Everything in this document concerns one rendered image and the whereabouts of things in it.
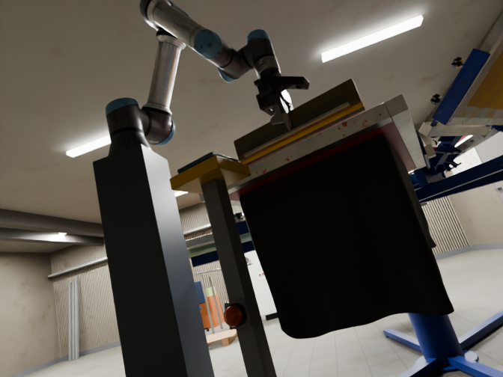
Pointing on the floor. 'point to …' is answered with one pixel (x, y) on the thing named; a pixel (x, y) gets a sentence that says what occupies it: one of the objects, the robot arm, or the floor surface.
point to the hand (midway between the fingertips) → (293, 127)
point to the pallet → (222, 337)
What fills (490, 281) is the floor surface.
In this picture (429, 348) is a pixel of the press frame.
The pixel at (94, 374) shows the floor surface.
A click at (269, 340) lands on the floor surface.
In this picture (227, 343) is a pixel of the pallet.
